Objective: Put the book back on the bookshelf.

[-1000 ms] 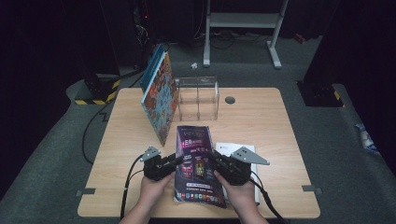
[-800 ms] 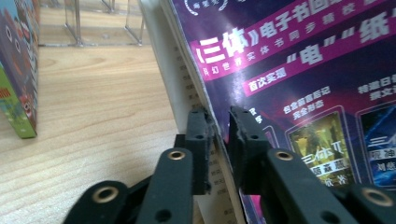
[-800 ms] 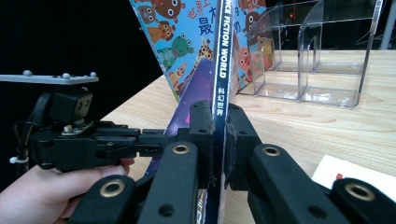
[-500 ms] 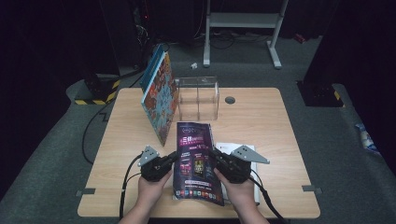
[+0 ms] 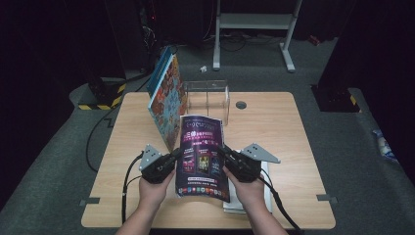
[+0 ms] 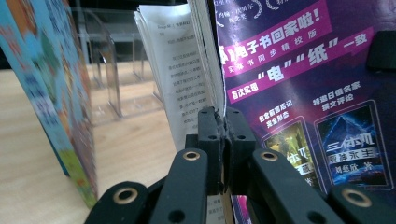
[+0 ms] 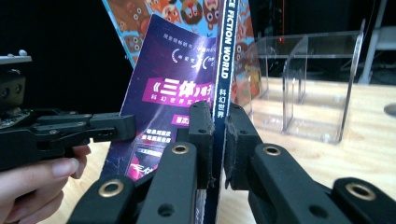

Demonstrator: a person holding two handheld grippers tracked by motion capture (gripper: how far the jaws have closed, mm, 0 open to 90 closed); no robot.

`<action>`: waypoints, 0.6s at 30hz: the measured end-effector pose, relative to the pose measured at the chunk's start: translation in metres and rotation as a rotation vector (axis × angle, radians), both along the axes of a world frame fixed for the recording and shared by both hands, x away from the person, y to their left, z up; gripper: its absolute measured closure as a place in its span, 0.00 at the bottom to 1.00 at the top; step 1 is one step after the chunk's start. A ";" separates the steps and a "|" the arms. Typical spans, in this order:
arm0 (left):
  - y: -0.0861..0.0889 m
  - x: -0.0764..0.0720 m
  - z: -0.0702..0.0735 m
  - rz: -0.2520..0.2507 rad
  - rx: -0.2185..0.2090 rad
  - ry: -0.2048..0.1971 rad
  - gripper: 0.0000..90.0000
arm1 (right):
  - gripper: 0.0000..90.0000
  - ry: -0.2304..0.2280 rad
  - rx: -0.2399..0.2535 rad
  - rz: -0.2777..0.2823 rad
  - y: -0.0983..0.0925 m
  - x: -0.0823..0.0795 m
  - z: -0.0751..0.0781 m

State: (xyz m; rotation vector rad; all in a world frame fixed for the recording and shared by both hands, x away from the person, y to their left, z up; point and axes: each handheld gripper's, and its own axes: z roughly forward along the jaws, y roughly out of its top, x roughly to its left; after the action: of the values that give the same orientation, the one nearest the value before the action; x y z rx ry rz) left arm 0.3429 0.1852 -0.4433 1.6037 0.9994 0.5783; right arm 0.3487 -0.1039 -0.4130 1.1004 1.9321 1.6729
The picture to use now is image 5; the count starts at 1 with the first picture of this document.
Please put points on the white paper scrap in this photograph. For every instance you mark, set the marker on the white paper scrap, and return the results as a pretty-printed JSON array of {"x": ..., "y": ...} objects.
[{"x": 203, "y": 69}]

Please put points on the white book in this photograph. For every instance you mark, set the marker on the white book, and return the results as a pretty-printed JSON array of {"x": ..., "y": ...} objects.
[{"x": 267, "y": 171}]

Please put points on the blue and white packet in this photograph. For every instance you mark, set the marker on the blue and white packet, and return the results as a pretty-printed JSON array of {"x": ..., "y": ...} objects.
[{"x": 384, "y": 147}]

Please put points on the grey tape strip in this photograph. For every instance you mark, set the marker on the grey tape strip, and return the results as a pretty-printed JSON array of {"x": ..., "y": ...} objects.
[
  {"x": 326, "y": 198},
  {"x": 90, "y": 201}
]

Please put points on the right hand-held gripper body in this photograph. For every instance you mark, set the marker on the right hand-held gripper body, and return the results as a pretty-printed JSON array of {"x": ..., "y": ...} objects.
[{"x": 244, "y": 168}]

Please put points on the grey round table grommet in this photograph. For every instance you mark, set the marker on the grey round table grommet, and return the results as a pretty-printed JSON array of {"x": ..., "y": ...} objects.
[{"x": 241, "y": 105}]

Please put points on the purple magazine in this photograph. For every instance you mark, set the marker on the purple magazine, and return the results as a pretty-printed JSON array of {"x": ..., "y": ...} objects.
[{"x": 200, "y": 169}]

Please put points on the grey metal stand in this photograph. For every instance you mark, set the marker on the grey metal stand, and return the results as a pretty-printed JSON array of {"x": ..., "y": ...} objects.
[{"x": 254, "y": 21}]

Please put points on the dark blue picture book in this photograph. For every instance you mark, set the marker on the dark blue picture book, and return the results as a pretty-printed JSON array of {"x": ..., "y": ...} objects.
[{"x": 160, "y": 70}]

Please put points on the person's left hand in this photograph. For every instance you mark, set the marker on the person's left hand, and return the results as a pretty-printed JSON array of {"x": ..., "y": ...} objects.
[{"x": 153, "y": 196}]

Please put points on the green and blue picture book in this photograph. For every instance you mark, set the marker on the green and blue picture book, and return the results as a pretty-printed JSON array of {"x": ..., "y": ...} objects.
[{"x": 169, "y": 104}]

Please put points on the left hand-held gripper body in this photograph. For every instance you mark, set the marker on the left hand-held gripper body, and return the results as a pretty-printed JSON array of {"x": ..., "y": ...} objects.
[{"x": 156, "y": 169}]

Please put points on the clear acrylic book rack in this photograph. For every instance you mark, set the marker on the clear acrylic book rack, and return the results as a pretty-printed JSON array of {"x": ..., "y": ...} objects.
[{"x": 212, "y": 98}]

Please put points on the black computer tower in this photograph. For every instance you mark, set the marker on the black computer tower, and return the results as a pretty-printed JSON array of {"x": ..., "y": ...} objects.
[{"x": 133, "y": 32}]

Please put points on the person's right hand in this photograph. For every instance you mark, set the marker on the person's right hand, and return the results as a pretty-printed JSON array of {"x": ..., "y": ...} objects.
[{"x": 251, "y": 196}]

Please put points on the black post with striped base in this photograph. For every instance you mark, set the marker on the black post with striped base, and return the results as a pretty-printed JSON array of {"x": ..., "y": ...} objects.
[
  {"x": 336, "y": 99},
  {"x": 104, "y": 94}
]

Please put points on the small red object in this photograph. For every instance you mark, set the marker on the small red object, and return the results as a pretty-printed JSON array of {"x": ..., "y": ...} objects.
[{"x": 313, "y": 39}]

